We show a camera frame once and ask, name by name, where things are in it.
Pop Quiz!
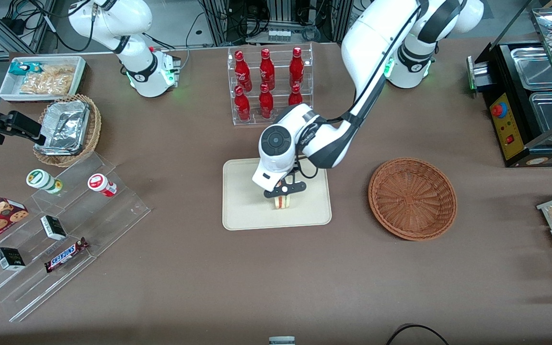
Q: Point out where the silver foil container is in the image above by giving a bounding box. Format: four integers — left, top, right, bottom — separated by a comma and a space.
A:
34, 99, 91, 157

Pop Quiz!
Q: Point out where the small black box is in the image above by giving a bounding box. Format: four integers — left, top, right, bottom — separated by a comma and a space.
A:
40, 215, 68, 241
0, 247, 26, 272

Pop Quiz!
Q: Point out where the red white snack cup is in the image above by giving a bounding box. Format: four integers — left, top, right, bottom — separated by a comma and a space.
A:
88, 173, 117, 198

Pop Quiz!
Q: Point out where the green snack packet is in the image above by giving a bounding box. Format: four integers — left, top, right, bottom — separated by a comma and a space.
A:
9, 61, 43, 77

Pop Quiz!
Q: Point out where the white rectangular snack bin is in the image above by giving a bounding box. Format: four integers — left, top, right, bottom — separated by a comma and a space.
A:
0, 56, 88, 103

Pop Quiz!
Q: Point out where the clear acrylic stepped display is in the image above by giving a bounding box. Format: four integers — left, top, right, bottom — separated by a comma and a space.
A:
0, 152, 152, 322

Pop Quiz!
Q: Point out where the clear acrylic bottle rack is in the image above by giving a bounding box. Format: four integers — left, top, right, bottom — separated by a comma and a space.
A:
227, 43, 314, 126

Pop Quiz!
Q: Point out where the light brown wicker basket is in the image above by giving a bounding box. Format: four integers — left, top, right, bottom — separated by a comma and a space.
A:
33, 94, 102, 168

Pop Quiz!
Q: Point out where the aluminium frame rack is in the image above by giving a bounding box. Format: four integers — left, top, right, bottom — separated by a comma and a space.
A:
198, 0, 354, 46

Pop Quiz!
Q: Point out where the clear bag of chips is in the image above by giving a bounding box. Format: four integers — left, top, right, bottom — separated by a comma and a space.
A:
41, 64, 76, 80
19, 73, 73, 96

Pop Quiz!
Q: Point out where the black cable loop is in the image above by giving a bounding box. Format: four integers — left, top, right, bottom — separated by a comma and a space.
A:
385, 324, 450, 345

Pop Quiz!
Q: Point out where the brown round wicker basket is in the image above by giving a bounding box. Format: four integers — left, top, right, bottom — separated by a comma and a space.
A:
368, 157, 458, 241

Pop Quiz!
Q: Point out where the snickers chocolate bar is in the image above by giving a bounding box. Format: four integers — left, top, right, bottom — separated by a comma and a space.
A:
44, 237, 90, 274

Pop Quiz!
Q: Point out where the green white snack cup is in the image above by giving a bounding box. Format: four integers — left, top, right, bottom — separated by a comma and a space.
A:
26, 169, 63, 195

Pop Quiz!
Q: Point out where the beige plastic tray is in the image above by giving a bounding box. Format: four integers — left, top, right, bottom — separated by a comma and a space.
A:
222, 158, 333, 231

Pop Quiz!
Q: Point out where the black yellow food warmer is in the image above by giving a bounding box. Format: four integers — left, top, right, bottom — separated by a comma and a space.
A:
467, 0, 552, 168

